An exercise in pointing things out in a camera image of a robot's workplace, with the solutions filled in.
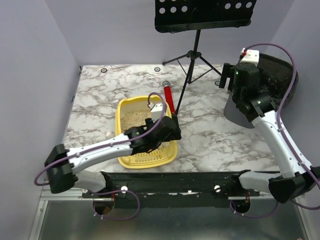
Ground black music stand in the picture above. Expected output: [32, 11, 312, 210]
[154, 0, 257, 114]

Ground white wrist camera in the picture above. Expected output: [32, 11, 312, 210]
[148, 102, 167, 122]
[239, 48, 260, 66]

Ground yellow and grey litter box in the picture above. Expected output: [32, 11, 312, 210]
[115, 95, 178, 169]

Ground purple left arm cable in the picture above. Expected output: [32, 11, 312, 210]
[33, 92, 168, 186]

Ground grey mesh waste bin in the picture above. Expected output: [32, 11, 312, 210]
[223, 53, 293, 129]

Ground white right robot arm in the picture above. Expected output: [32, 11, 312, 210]
[219, 62, 320, 204]

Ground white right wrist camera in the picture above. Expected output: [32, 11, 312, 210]
[239, 48, 260, 66]

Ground cat litter granules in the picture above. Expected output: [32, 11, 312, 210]
[120, 110, 152, 133]

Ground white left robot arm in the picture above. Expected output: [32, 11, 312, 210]
[44, 115, 182, 194]

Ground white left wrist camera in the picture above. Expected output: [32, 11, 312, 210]
[148, 102, 167, 122]

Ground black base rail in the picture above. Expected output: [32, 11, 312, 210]
[82, 171, 260, 209]

